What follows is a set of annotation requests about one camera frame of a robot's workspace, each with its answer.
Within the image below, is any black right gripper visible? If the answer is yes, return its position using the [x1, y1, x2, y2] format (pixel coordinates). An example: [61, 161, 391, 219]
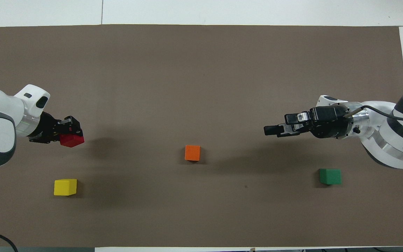
[263, 106, 354, 140]

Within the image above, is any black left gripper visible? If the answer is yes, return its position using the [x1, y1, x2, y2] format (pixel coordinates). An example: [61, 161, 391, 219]
[29, 111, 83, 144]

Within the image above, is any red cube block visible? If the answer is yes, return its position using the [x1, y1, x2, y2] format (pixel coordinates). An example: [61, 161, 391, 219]
[59, 132, 85, 148]

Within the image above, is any yellow cube block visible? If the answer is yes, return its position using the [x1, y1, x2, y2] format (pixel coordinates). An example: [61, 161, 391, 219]
[54, 179, 78, 196]

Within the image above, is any green cube block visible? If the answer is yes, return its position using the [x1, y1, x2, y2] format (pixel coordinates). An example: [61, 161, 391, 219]
[319, 169, 342, 185]

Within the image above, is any orange cube block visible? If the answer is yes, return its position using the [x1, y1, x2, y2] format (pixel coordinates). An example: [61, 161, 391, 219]
[184, 145, 201, 162]

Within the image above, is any brown table mat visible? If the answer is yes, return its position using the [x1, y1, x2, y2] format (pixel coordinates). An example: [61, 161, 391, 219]
[0, 24, 403, 247]

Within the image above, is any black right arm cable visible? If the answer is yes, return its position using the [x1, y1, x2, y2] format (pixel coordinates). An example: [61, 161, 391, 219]
[342, 106, 403, 122]

